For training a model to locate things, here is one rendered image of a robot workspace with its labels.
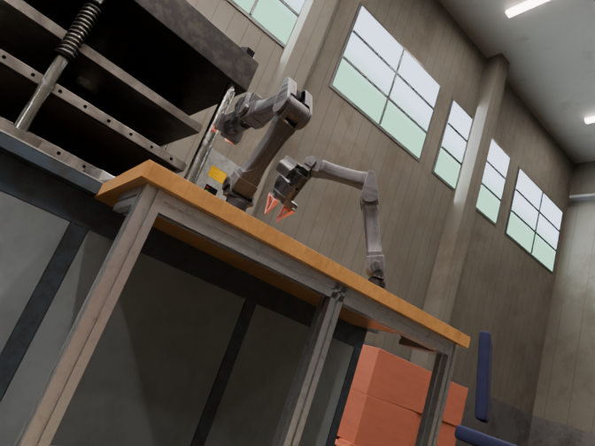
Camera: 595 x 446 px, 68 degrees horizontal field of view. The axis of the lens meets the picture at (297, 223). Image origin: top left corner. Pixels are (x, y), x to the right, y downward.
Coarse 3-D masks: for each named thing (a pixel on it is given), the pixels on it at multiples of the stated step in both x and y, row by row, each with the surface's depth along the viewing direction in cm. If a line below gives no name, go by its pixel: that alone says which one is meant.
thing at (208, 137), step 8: (232, 88) 243; (224, 96) 241; (232, 96) 244; (224, 104) 240; (216, 112) 238; (224, 112) 240; (208, 128) 235; (208, 136) 234; (200, 144) 232; (208, 144) 233; (200, 152) 231; (192, 160) 230; (200, 160) 230; (192, 168) 228; (200, 168) 231; (184, 176) 228; (192, 176) 227
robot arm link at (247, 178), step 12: (288, 108) 117; (300, 108) 118; (276, 120) 118; (288, 120) 120; (300, 120) 119; (276, 132) 119; (288, 132) 120; (264, 144) 120; (276, 144) 120; (252, 156) 122; (264, 156) 120; (240, 168) 123; (252, 168) 121; (264, 168) 122; (240, 180) 120; (252, 180) 122; (240, 192) 122; (252, 192) 123
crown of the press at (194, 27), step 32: (32, 0) 233; (64, 0) 224; (128, 0) 206; (160, 0) 214; (96, 32) 228; (128, 32) 231; (160, 32) 221; (192, 32) 224; (128, 64) 261; (160, 64) 249; (192, 64) 238; (224, 64) 236; (256, 64) 250; (192, 96) 272
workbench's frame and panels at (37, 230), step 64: (0, 192) 110; (64, 192) 119; (0, 256) 110; (64, 256) 119; (192, 256) 144; (0, 320) 110; (64, 320) 119; (128, 320) 130; (192, 320) 144; (256, 320) 160; (0, 384) 109; (128, 384) 130; (192, 384) 143; (256, 384) 160; (320, 384) 180
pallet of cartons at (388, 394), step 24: (360, 360) 322; (384, 360) 318; (360, 384) 312; (384, 384) 317; (408, 384) 334; (456, 384) 376; (360, 408) 303; (384, 408) 316; (408, 408) 333; (456, 408) 375; (360, 432) 299; (384, 432) 315; (408, 432) 333
